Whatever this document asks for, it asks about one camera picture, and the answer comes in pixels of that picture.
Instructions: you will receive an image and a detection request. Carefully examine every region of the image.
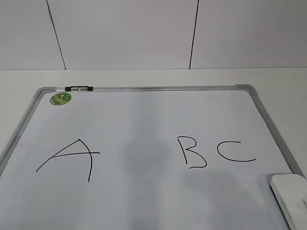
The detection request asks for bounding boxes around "white board eraser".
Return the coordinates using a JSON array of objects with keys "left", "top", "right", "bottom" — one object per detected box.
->
[{"left": 270, "top": 174, "right": 307, "bottom": 230}]

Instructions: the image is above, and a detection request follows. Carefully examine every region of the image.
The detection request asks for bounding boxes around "white board with aluminium frame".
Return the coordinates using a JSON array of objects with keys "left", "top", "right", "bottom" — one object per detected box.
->
[{"left": 0, "top": 85, "right": 306, "bottom": 230}]

